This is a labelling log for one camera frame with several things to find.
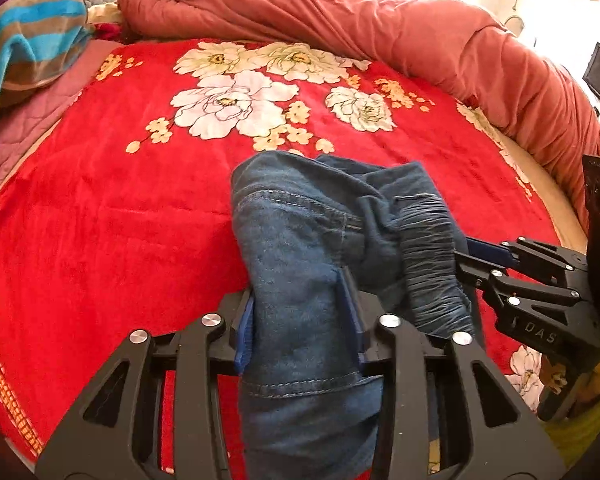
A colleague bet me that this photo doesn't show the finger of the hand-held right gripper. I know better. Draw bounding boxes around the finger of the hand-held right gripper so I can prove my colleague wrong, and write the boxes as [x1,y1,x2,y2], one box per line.
[465,236,589,283]
[452,252,584,317]

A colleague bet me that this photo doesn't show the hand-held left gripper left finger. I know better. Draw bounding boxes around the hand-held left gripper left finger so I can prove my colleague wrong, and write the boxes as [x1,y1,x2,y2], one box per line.
[35,290,256,480]

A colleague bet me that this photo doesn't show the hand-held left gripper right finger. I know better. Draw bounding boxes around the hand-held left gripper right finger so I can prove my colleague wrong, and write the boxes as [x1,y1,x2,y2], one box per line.
[340,267,566,480]

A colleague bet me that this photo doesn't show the blue denim pants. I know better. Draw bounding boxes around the blue denim pants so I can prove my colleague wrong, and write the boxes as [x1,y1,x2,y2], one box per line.
[230,151,483,480]

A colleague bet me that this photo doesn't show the beige bed sheet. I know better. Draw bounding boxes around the beige bed sheet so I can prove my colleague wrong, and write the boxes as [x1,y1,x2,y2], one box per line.
[500,135,591,253]

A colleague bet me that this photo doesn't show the person's green clothing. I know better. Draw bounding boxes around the person's green clothing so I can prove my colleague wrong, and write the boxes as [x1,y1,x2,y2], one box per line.
[545,360,600,466]

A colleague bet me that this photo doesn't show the red floral blanket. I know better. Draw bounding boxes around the red floral blanket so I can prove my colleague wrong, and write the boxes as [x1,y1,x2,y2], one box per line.
[0,40,561,476]

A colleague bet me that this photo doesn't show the rust red quilt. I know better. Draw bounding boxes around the rust red quilt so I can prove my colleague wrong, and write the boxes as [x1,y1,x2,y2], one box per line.
[117,0,600,211]

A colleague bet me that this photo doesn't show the pink quilted pad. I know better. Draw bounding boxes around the pink quilted pad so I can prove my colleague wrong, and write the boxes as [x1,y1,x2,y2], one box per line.
[0,40,126,206]

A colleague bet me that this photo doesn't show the cream cloth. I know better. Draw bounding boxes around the cream cloth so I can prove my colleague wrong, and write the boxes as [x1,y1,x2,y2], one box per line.
[87,2,126,26]

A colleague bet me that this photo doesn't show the striped towel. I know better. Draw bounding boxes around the striped towel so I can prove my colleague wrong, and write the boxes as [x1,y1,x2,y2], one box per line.
[0,0,93,136]

